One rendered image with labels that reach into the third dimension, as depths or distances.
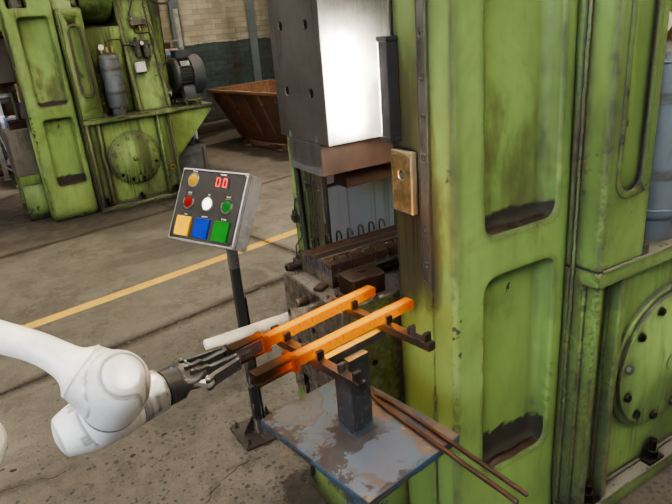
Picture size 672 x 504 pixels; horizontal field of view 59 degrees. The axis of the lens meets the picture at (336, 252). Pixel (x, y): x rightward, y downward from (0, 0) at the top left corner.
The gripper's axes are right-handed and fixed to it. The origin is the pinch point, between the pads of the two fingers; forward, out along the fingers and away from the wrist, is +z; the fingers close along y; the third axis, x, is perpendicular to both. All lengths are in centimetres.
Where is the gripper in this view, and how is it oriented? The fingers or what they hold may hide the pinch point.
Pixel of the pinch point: (246, 349)
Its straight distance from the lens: 136.3
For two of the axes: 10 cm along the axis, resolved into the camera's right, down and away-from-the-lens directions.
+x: -0.8, -9.3, -3.6
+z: 7.4, -3.0, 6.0
